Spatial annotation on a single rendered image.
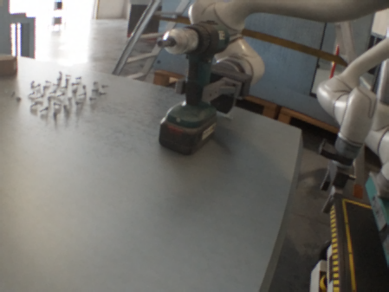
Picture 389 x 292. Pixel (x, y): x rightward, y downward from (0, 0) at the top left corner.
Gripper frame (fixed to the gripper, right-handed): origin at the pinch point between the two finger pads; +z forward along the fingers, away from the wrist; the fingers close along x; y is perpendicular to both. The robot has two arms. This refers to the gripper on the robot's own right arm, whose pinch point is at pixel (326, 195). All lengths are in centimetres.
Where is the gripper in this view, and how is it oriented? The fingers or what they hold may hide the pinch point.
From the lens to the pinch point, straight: 96.6
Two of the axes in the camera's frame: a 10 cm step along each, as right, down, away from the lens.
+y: 9.3, 2.8, -2.2
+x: 3.3, -4.2, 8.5
